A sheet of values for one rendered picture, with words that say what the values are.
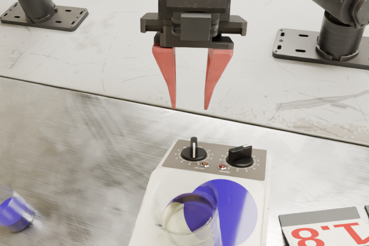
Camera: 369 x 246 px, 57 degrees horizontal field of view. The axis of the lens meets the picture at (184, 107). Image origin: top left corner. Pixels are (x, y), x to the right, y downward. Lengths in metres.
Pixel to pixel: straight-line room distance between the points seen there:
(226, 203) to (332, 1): 0.31
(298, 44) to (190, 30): 0.37
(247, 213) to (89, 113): 0.32
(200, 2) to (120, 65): 0.39
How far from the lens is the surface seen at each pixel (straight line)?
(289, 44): 0.61
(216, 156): 0.41
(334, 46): 0.58
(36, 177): 0.53
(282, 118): 0.51
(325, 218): 0.44
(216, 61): 0.33
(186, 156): 0.41
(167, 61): 0.33
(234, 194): 0.35
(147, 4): 0.76
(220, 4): 0.25
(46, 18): 0.79
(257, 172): 0.39
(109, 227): 0.45
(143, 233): 0.34
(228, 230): 0.33
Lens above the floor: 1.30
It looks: 50 degrees down
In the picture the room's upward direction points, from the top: 11 degrees counter-clockwise
